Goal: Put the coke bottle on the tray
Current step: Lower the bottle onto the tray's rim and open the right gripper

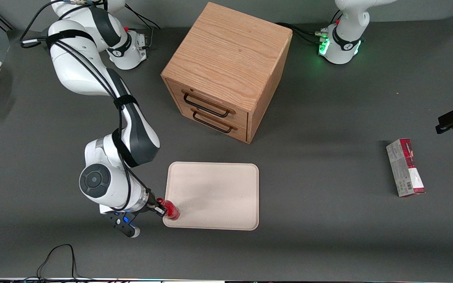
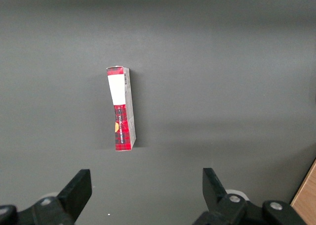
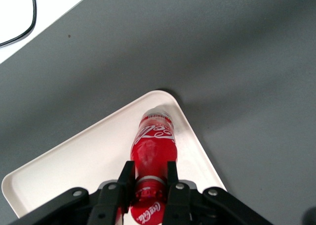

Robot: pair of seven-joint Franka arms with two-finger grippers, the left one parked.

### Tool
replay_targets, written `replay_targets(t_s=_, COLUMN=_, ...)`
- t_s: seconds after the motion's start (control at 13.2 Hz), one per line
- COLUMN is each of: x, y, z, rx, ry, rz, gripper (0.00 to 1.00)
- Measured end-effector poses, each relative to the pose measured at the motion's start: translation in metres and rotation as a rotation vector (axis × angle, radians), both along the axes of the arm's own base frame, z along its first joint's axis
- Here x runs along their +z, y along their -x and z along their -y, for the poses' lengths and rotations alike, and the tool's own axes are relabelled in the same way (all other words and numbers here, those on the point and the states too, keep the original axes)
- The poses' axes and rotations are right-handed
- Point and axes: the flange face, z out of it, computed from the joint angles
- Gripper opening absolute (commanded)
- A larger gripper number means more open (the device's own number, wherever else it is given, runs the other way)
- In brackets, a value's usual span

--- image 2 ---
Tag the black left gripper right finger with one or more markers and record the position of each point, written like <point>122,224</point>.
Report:
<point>217,197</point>

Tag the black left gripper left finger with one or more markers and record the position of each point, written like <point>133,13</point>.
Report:
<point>74,195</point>

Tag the wooden drawer cabinet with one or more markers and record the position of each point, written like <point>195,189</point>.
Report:
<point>307,202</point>

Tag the red and grey carton box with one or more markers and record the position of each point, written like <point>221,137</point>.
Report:
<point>122,126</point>

